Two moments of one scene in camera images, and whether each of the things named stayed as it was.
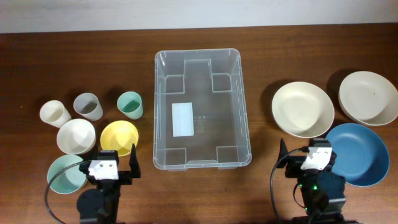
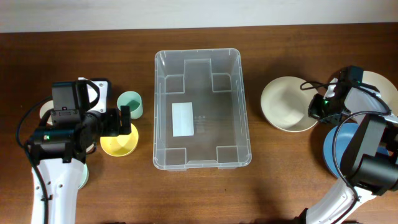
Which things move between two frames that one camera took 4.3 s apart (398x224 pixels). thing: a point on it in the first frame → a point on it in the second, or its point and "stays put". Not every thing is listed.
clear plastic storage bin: [199, 114] stays put
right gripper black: [295, 163] → [313, 111]
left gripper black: [127, 176] → [115, 128]
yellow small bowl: [119, 135] stays put
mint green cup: [130, 104] stays put
